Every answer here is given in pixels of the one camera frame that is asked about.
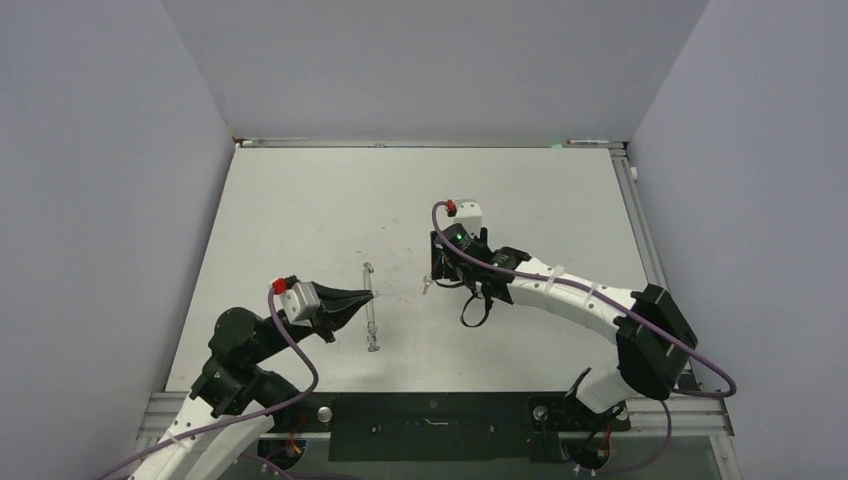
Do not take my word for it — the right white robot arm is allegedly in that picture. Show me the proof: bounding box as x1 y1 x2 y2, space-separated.
430 224 697 428

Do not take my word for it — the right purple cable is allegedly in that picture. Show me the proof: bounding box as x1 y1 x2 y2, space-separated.
431 201 738 475

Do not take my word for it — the red white marker pen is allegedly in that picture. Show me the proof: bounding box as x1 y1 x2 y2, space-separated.
566 139 613 147

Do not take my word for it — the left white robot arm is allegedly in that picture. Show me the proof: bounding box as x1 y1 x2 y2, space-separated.
130 276 378 479

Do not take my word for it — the aluminium frame rail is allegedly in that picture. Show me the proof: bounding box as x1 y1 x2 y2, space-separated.
609 146 694 376
135 392 735 440
234 138 623 149

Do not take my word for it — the aluminium frame rail front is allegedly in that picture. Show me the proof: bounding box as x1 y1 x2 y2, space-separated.
135 392 735 440

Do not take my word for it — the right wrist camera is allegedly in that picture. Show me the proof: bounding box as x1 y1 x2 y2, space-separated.
443 199 483 239

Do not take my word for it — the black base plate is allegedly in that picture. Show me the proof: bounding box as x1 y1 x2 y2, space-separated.
258 392 631 468

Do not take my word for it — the large silver keyring with keys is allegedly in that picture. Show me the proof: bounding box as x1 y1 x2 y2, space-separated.
363 262 380 353

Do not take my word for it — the aluminium frame rail right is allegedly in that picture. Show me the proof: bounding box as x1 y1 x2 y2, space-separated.
609 146 694 376

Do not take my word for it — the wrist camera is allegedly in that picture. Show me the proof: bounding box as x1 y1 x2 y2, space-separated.
443 199 483 239
270 276 321 327

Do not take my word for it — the small key with black tag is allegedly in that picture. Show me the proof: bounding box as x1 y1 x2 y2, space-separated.
422 275 434 295

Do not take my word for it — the aluminium frame rail back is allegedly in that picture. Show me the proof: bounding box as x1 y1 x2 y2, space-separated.
234 138 623 149

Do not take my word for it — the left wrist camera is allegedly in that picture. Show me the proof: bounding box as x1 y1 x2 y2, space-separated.
270 276 321 327

